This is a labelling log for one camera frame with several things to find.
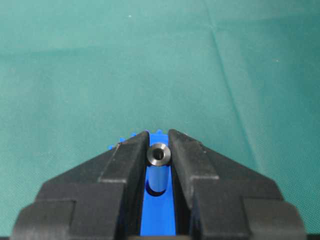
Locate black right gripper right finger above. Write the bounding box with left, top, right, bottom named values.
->
left=168, top=129, right=307, bottom=240

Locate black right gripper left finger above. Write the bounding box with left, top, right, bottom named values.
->
left=11, top=131, right=149, bottom=240

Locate blue plastic gear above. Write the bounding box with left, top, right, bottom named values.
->
left=107, top=128, right=177, bottom=237

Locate small metal shaft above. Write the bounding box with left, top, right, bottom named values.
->
left=146, top=142, right=171, bottom=167

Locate green cloth mat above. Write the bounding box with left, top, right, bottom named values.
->
left=0, top=0, right=320, bottom=236

